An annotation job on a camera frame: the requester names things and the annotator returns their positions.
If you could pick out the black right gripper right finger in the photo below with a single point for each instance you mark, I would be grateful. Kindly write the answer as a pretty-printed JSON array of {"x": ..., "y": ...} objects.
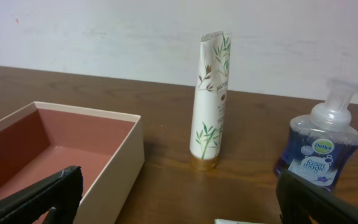
[{"x": 301, "y": 201}]

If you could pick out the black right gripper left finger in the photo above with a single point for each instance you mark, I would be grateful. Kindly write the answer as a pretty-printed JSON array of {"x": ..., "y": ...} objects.
[{"x": 58, "y": 196}]

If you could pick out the blue Dettol foam pump bottle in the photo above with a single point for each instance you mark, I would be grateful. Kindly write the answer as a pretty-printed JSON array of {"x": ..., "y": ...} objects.
[{"x": 320, "y": 143}]

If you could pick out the green Dettol soap bar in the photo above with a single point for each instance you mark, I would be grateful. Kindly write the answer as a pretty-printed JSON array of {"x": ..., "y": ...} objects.
[{"x": 223, "y": 221}]

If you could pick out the white Pantene tube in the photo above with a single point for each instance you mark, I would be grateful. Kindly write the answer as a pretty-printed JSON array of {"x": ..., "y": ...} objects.
[{"x": 210, "y": 100}]

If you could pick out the cream box with pink interior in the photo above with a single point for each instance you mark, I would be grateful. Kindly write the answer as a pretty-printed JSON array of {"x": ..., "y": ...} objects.
[{"x": 42, "y": 139}]

